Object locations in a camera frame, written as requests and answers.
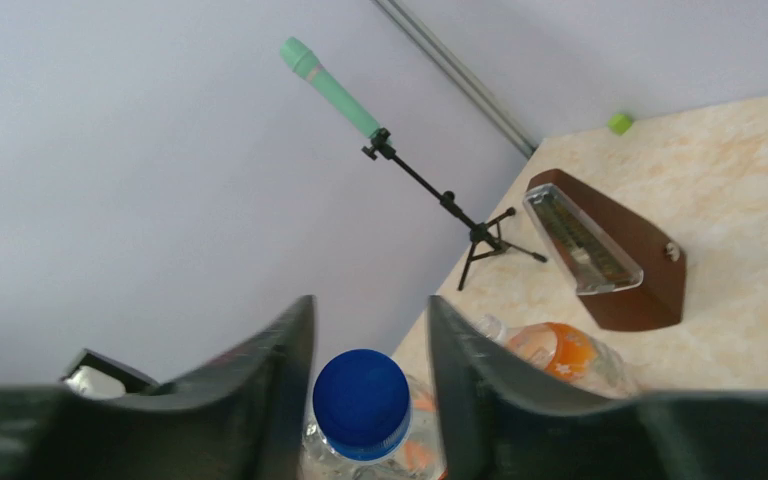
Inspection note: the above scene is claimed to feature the orange juice bottle yellow cap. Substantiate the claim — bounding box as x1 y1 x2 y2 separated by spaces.
473 313 640 400

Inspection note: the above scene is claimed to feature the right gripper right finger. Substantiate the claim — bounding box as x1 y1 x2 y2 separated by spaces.
426 295 768 479

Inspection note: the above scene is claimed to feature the black tripod microphone stand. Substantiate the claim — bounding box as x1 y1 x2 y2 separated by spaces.
362 128 548 291

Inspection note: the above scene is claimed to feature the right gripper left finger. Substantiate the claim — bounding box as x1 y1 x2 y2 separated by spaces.
0 295 316 479

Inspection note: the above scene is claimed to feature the small green cube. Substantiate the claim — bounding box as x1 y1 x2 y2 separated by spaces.
607 113 634 136

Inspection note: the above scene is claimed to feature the blue cap labelled bottle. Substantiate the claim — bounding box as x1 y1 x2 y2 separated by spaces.
297 375 447 479

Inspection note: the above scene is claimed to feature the brown wooden metronome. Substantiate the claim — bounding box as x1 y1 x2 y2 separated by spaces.
523 169 687 332

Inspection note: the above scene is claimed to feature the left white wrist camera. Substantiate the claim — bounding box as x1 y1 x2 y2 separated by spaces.
61 348 159 400

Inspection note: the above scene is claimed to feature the mint green microphone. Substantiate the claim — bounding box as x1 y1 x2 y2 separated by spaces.
280 37 381 139

